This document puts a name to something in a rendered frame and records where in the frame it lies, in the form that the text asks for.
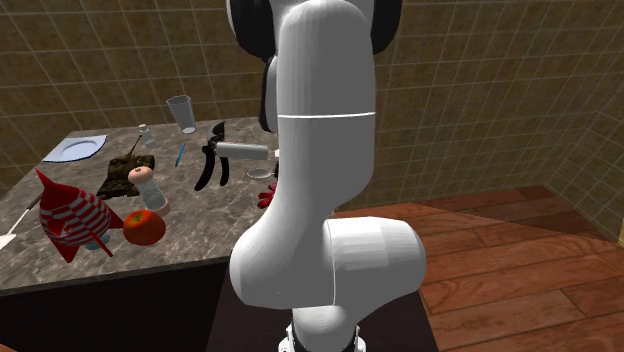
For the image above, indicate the red white striped toy rocket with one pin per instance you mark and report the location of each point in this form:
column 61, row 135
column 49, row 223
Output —
column 73, row 217

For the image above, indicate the dark robot stand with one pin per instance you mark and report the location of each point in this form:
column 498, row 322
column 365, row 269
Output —
column 244, row 326

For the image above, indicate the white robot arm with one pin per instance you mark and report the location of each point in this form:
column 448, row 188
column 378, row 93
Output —
column 322, row 195

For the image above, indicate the clear glass cup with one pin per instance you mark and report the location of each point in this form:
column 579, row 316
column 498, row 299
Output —
column 181, row 114

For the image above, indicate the small clear bottle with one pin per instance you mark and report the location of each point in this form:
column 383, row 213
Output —
column 146, row 136

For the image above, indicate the grey cylinder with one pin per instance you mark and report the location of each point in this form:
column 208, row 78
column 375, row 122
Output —
column 244, row 150

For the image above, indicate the small pale blue object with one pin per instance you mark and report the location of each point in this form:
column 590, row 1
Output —
column 93, row 242

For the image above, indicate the small clear glass dish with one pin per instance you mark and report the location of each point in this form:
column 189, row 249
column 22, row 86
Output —
column 259, row 173

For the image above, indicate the red apple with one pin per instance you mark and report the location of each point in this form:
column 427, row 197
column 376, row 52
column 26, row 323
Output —
column 144, row 228

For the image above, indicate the black pruning shears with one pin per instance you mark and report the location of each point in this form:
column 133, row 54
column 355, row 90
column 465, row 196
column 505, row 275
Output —
column 208, row 168

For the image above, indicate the blue pen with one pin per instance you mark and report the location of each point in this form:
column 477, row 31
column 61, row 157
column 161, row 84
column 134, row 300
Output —
column 180, row 155

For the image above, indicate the pale blue square plate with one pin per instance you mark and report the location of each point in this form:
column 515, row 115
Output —
column 75, row 148

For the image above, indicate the camouflage toy tank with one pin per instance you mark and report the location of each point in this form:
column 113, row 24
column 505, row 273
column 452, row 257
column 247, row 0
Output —
column 122, row 173

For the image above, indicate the clear pepper mill peach top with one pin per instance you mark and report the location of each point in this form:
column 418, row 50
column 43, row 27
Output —
column 151, row 191

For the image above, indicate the red lobed object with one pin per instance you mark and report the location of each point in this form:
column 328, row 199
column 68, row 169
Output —
column 266, row 197

